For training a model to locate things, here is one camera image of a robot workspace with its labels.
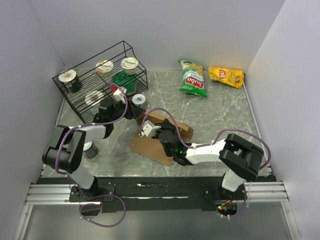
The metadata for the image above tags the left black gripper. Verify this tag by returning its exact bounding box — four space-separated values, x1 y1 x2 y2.
110 98 146 123

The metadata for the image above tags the green Chuba chips bag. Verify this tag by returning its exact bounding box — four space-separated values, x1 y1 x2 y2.
178 60 207 98

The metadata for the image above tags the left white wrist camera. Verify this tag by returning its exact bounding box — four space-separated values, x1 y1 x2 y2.
111 86 127 103

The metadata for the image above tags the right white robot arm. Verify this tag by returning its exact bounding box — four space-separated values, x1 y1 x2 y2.
142 119 264 200

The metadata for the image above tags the dark yogurt cup on rack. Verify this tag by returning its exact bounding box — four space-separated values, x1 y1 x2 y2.
58 69 82 93

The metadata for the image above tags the small white yogurt cup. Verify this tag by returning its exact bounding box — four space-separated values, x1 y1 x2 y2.
132 94 147 109

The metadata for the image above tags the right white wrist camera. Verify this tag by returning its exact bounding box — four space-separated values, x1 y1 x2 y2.
139 120 161 138

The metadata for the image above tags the dark tin can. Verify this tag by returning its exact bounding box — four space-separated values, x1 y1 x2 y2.
83 141 98 159

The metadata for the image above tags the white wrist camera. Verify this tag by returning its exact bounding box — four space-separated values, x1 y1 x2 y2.
139 120 161 138
111 86 127 103

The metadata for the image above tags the yellow Lays chips bag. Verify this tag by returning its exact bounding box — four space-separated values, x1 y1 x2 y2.
208 66 245 89

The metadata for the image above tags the brown cardboard box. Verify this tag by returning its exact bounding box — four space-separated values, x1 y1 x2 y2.
129 109 194 166

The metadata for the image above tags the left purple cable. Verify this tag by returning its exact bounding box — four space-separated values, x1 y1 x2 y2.
54 82 130 228

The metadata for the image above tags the orange yogurt cup on rack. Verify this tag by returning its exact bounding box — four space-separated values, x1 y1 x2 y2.
95 60 114 78

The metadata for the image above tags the green snack bag in rack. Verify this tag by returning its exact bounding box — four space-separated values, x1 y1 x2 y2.
113 70 137 95

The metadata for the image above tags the black wire rack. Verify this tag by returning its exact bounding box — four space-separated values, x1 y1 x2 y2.
52 40 148 124

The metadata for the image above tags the aluminium extrusion rail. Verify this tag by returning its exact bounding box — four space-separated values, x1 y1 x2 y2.
24 184 71 205

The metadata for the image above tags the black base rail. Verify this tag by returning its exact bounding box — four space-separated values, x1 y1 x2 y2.
68 176 248 213

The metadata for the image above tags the Chobani yogurt cup on rack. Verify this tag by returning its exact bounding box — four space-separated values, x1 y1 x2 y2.
121 57 139 75

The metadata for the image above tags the white cup lower rack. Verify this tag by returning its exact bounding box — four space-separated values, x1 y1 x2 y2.
84 90 104 108

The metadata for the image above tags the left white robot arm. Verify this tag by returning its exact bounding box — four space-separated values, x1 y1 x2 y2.
42 97 146 201

